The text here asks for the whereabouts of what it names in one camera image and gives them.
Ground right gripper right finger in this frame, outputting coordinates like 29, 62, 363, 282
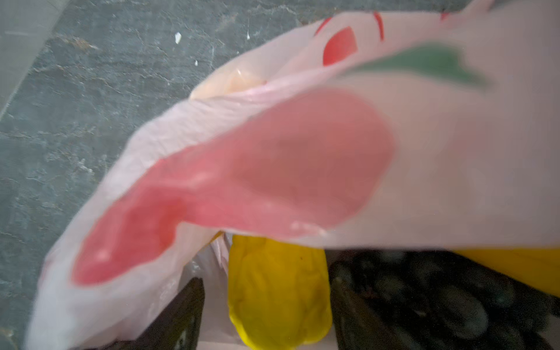
330, 278, 405, 350

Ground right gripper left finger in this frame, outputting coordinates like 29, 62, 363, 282
89, 277, 205, 349

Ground yellow fake lemon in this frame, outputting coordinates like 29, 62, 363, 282
227, 236, 333, 349

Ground pink plastic bag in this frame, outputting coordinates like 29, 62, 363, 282
25, 1, 559, 349

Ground dark fake grapes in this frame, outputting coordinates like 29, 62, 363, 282
328, 250, 559, 349

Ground yellow fake banana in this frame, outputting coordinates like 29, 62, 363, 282
454, 247, 560, 297

